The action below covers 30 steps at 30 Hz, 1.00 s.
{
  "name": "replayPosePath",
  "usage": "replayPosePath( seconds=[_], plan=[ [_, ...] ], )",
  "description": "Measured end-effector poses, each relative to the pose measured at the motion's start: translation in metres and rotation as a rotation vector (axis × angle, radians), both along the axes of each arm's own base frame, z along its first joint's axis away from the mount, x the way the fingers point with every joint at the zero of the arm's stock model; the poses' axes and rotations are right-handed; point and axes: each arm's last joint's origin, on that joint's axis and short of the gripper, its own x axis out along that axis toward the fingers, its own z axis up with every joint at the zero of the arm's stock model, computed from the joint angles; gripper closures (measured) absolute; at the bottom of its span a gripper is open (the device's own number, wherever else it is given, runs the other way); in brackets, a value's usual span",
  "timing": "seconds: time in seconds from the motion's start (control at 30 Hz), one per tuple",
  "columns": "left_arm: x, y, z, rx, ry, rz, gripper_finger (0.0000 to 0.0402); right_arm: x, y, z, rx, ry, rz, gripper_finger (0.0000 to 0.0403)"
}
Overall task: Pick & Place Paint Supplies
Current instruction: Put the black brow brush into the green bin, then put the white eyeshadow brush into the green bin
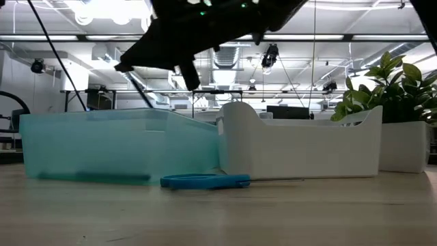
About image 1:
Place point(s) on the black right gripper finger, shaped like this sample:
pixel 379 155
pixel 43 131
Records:
pixel 153 54
pixel 190 77

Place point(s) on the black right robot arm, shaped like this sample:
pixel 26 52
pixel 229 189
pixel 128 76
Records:
pixel 280 13

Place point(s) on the black background box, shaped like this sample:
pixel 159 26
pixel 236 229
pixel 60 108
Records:
pixel 99 100

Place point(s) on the green translucent plastic bin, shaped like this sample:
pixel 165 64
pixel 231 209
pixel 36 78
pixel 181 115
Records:
pixel 119 143

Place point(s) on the black computer monitor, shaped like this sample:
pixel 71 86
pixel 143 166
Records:
pixel 288 112

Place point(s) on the white plastic bin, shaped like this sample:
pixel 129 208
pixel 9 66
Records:
pixel 300 150

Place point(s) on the black overhead crossbar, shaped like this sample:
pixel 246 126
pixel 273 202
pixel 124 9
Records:
pixel 347 37

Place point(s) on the green plant white pot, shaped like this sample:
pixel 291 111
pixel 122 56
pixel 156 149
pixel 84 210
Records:
pixel 403 147

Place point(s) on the black background table frame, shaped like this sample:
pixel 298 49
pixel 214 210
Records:
pixel 218 91

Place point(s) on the silver ventilation duct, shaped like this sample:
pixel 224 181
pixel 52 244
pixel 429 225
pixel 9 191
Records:
pixel 227 56

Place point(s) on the black hanging camera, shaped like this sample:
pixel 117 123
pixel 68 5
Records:
pixel 329 86
pixel 37 65
pixel 270 54

